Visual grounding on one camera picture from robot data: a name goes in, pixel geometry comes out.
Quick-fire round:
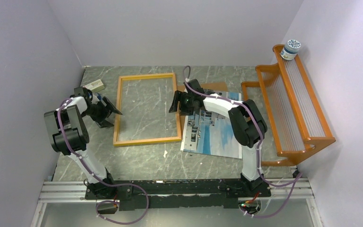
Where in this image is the brown frame backing board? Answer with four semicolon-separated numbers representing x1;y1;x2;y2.
176;82;229;94

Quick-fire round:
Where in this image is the building and sky photo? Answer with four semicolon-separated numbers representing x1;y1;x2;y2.
180;91;243;159

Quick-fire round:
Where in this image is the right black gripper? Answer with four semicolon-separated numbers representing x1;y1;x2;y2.
169;91;194;116

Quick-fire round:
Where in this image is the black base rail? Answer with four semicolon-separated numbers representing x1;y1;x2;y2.
85;177;271;211

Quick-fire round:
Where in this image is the small staples box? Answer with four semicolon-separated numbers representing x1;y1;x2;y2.
82;79;105;93

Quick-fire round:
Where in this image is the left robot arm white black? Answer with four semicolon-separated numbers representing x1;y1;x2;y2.
44;87;121;199

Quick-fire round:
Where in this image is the small blue white jar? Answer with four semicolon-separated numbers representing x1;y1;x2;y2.
280;39;302;61

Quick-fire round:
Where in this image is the yellow wooden picture frame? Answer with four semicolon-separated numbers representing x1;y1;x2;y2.
113;73;182;147

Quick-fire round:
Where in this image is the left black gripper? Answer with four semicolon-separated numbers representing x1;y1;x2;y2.
82;97;121;128

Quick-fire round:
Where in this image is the orange wooden rack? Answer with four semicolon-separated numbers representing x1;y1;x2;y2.
241;44;336;166

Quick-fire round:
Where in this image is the aluminium extrusion frame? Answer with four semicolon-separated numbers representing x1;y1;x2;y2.
31;178;323;227

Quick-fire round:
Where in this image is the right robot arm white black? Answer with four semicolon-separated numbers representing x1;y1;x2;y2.
169;79;268;196

